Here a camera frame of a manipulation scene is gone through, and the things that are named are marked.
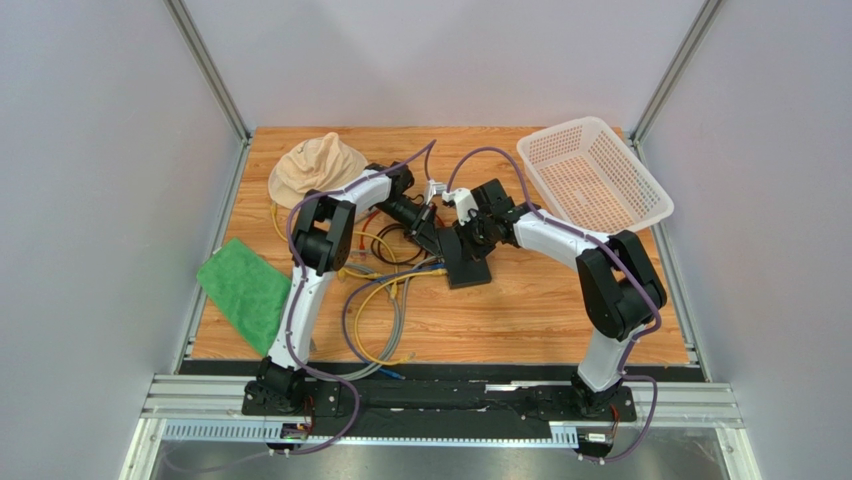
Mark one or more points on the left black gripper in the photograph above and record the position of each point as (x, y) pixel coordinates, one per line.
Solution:
(422, 227)

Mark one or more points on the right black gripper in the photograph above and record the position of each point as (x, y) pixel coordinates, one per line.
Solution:
(470, 233)

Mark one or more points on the black network switch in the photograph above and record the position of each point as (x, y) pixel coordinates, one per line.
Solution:
(463, 271)

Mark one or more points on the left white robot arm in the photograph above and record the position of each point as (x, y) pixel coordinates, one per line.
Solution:
(321, 229)

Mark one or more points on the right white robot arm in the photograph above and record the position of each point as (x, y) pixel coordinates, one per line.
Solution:
(621, 291)

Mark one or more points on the white plastic basket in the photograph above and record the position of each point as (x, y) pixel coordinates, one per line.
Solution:
(588, 176)

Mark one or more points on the beige bucket hat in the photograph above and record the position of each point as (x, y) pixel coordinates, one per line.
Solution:
(321, 163)

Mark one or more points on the green microfiber cloth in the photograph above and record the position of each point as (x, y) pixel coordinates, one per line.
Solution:
(248, 290)

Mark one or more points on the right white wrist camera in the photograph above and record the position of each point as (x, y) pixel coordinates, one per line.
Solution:
(464, 203)

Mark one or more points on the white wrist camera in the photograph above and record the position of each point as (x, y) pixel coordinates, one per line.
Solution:
(464, 203)
(433, 188)

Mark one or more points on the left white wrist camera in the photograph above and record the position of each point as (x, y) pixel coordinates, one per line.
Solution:
(433, 188)

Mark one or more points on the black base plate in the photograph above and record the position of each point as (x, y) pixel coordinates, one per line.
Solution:
(447, 402)

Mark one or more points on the aluminium frame rail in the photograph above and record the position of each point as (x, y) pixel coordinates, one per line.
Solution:
(196, 408)

